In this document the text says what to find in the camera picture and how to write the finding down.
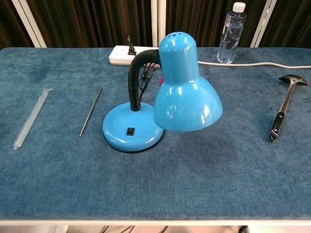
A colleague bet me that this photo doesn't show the thin dark metal rod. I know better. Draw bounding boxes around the thin dark metal rod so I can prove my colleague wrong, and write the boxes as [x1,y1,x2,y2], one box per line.
[79,87,104,137]

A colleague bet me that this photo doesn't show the blue velvet table cloth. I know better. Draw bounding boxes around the blue velvet table cloth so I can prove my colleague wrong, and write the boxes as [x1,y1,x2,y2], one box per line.
[0,47,311,221]

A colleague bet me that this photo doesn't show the dark brown curtain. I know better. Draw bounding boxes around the dark brown curtain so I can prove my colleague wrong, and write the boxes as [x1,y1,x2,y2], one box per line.
[0,0,311,49]

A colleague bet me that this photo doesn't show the clear plastic water bottle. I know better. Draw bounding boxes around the clear plastic water bottle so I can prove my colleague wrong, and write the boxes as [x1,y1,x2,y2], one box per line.
[216,2,247,65]

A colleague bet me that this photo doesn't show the black cable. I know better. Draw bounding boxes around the black cable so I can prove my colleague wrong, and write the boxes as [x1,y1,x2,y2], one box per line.
[138,62,157,100]

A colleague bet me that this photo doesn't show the black metal spatula tool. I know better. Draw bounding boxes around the black metal spatula tool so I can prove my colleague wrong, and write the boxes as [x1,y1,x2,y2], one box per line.
[268,74,309,143]

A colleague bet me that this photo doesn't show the white power strip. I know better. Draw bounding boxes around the white power strip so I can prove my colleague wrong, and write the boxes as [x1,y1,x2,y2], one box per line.
[108,45,161,68]

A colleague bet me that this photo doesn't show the blue desk lamp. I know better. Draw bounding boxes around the blue desk lamp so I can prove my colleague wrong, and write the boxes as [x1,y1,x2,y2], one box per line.
[102,31,224,153]

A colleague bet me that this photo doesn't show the white frame post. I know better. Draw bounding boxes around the white frame post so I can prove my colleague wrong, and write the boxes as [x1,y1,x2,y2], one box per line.
[250,0,277,48]
[150,0,167,48]
[11,0,47,48]

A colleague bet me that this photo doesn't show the clear plastic wrapped straw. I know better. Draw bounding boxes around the clear plastic wrapped straw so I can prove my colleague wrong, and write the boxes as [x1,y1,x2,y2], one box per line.
[13,88,53,150]

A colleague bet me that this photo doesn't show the white power strip cable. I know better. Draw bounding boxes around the white power strip cable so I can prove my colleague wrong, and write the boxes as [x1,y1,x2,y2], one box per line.
[197,60,311,70]

